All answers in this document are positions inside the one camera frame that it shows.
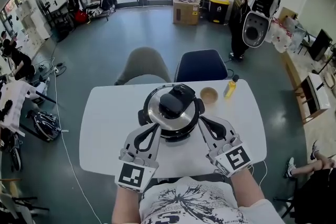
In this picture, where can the grey chair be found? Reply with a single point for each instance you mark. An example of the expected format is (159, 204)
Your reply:
(144, 63)

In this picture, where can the white plastic bags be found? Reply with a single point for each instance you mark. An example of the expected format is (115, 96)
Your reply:
(284, 34)

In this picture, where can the dark blue chair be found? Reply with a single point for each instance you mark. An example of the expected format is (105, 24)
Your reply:
(200, 65)

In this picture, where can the black box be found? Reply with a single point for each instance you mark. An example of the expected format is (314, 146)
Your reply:
(320, 44)

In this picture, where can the wooden bowl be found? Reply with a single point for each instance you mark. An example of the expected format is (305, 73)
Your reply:
(209, 95)

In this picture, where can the black and white helmet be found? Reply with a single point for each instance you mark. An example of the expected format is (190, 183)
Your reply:
(47, 126)

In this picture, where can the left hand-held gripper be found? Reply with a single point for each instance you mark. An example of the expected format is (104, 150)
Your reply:
(132, 174)

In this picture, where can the person's left forearm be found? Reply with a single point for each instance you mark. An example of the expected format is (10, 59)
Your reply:
(126, 204)

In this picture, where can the large cardboard box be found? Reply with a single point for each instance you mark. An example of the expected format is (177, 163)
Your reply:
(185, 11)

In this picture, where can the person's right forearm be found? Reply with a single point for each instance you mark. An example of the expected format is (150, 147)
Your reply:
(249, 186)

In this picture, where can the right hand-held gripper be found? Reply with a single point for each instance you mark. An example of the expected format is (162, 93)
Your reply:
(235, 158)

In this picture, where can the red bag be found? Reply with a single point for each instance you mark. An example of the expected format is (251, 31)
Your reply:
(81, 16)

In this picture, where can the person's white printed shirt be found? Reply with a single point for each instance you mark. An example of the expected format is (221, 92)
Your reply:
(194, 202)

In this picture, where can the yellow bottle with black cap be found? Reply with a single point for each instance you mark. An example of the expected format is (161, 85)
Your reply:
(230, 87)

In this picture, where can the wooden shelf unit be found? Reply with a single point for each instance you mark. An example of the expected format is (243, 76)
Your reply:
(312, 98)

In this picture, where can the black bin with yellow lid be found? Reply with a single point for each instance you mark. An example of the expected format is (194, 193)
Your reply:
(218, 10)

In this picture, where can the white side table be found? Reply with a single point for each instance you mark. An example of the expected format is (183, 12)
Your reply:
(15, 102)

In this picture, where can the steel rice cooker lid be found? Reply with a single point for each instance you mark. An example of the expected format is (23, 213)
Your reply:
(157, 110)

